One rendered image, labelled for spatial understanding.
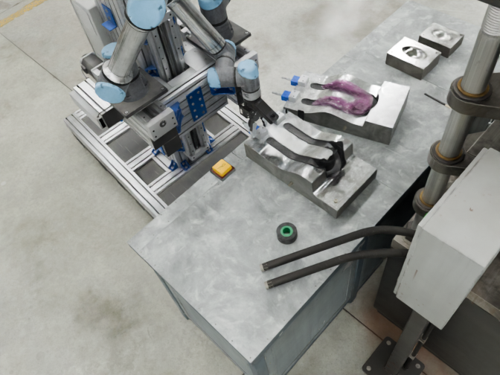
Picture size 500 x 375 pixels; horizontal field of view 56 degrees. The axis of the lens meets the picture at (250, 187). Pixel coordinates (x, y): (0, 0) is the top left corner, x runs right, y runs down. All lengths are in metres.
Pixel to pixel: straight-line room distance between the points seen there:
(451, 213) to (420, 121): 1.13
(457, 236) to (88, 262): 2.27
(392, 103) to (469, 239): 1.12
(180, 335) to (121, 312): 0.37
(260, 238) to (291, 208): 0.18
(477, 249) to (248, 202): 1.06
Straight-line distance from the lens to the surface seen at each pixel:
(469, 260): 1.10
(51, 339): 2.85
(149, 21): 1.63
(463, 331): 2.12
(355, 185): 1.89
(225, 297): 1.75
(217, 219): 1.90
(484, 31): 1.18
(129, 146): 3.09
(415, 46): 2.49
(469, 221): 1.14
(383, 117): 2.07
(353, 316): 2.56
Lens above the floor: 2.40
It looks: 54 degrees down
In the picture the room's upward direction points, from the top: 11 degrees counter-clockwise
